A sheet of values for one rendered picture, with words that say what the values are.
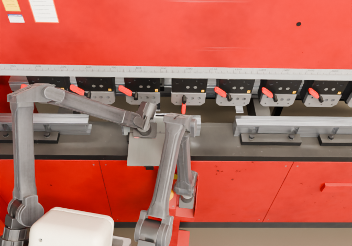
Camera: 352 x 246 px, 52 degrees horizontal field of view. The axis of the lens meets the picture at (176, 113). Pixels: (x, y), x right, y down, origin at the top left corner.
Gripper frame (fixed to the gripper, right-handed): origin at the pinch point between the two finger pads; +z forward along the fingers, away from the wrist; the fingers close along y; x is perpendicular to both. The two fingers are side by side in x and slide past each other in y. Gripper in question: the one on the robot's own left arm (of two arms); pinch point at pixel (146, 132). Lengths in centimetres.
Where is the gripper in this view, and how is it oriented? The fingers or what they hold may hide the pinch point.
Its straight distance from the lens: 166.7
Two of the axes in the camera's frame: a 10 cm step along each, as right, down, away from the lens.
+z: -0.2, 2.1, 9.8
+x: -0.3, 9.8, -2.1
